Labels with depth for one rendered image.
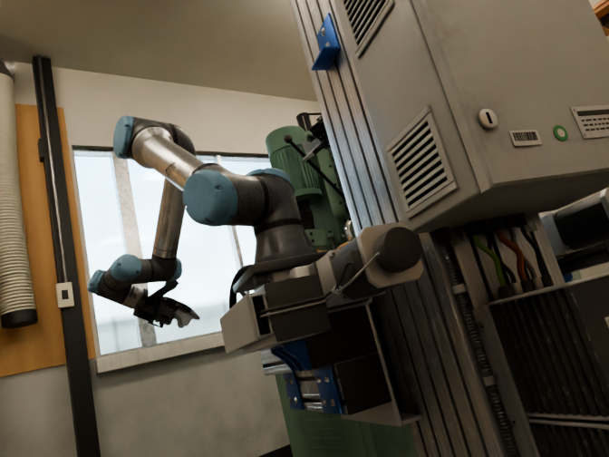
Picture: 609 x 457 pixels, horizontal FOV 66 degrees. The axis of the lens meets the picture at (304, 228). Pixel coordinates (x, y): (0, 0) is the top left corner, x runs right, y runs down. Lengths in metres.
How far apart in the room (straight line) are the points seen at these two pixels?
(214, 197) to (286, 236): 0.19
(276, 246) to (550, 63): 0.61
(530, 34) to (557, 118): 0.14
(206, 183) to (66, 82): 2.55
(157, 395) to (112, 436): 0.29
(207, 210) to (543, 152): 0.62
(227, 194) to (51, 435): 2.05
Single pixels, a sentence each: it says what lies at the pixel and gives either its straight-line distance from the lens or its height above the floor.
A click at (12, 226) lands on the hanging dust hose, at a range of 2.78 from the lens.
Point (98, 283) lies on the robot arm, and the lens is 1.51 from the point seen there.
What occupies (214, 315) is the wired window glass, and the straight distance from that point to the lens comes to 3.16.
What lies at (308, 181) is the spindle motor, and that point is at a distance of 1.85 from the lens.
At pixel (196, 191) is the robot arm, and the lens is 1.00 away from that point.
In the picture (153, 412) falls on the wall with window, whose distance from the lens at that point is 2.90.
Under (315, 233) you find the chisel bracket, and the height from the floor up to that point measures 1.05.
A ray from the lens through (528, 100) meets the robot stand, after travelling 0.73.
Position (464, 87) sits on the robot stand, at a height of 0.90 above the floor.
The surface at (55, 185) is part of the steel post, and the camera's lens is 2.98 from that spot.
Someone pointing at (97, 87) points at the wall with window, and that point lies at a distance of 3.49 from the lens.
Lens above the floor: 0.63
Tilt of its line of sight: 14 degrees up
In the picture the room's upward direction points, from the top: 14 degrees counter-clockwise
